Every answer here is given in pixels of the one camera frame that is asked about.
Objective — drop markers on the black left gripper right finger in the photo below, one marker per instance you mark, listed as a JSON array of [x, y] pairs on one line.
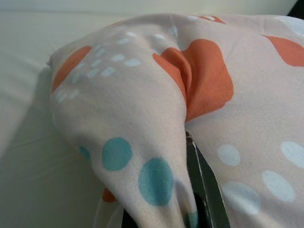
[[209, 190]]

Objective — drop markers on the pink pillow with orange spots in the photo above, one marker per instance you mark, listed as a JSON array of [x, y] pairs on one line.
[[142, 107]]

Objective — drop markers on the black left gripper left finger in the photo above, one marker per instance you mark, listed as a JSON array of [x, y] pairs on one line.
[[128, 219]]

